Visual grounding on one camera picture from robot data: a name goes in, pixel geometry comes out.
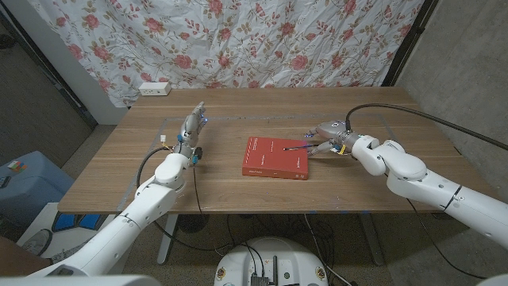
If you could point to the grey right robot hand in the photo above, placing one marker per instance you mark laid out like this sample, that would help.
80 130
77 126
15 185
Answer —
333 131

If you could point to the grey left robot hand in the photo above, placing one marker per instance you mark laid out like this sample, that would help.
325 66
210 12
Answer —
191 129

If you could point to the black mechanical pencil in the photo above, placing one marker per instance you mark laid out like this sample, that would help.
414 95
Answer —
295 148

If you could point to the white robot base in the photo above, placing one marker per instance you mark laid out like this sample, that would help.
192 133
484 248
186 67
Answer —
274 258

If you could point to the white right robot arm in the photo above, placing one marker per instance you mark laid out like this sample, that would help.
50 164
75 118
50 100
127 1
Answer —
409 171

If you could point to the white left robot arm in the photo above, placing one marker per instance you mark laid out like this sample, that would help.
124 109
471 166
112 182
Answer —
151 198

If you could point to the white connector plug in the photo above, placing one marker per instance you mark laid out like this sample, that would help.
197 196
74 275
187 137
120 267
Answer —
162 138

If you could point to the white power strip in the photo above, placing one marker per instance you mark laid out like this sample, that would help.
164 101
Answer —
154 88

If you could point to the red book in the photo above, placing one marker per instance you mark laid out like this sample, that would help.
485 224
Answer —
270 161

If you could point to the black round floor object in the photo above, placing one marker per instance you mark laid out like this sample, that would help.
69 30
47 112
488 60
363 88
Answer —
193 223

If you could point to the floral backdrop cloth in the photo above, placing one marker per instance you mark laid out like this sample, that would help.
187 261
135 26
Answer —
238 39

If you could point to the black backdrop stand pole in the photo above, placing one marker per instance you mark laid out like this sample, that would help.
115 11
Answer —
409 43

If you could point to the white table leg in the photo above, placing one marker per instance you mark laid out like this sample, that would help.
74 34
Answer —
166 242

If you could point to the grey table leg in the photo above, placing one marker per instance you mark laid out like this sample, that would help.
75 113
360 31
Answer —
373 242

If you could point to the grey-blue storage box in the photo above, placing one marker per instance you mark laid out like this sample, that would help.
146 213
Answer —
35 186

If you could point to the grey sneaker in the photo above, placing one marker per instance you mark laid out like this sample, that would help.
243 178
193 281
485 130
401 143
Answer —
69 253
37 242

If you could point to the rubik's cube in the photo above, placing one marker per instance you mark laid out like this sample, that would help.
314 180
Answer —
16 166

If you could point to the black device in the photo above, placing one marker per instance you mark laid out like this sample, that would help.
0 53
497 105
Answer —
4 181

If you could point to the person's leg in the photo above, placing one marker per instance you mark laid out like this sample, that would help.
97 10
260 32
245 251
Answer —
20 258

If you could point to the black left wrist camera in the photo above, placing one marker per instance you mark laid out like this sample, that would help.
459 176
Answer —
197 154

